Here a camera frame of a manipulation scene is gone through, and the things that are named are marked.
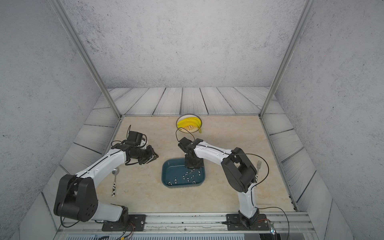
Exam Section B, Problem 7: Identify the spoon with patterned handle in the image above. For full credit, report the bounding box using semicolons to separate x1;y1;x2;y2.
112;167;120;197

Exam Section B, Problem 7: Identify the fork with patterned handle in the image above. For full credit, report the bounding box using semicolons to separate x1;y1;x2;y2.
255;161;262;183

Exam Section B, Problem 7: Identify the yellow banana bunch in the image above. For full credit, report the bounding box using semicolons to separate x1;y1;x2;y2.
177;117;202;133

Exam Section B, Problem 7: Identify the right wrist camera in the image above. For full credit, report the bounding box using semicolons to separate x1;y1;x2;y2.
178;137;192;154

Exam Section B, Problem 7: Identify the left frame post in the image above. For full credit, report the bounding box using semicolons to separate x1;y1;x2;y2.
49;0;122;120

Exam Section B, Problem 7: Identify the frame post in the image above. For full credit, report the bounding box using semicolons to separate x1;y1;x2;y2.
49;0;122;120
259;0;316;120

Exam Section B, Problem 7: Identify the aluminium mounting rail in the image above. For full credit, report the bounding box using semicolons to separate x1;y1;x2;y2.
54;212;324;240

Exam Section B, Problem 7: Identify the round patterned plate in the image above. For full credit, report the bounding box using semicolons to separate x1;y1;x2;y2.
176;114;203;133

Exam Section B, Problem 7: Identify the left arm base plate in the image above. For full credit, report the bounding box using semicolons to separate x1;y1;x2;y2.
102;214;147;232

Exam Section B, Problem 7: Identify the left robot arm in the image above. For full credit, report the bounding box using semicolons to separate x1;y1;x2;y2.
54;143;159;222

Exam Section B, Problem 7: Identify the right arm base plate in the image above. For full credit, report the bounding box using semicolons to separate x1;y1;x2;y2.
223;213;271;231

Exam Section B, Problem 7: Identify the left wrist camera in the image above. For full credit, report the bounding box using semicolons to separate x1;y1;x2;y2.
125;131;148;148

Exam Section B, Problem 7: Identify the teal plastic storage box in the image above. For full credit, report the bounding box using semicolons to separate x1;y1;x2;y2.
162;159;206;188

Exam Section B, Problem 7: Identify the right frame post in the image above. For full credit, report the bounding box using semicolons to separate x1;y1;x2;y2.
259;0;316;120

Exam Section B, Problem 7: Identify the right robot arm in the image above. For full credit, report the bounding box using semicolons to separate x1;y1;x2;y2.
178;138;259;227

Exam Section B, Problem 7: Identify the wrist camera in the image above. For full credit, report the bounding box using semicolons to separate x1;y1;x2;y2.
125;131;148;148
178;137;192;154

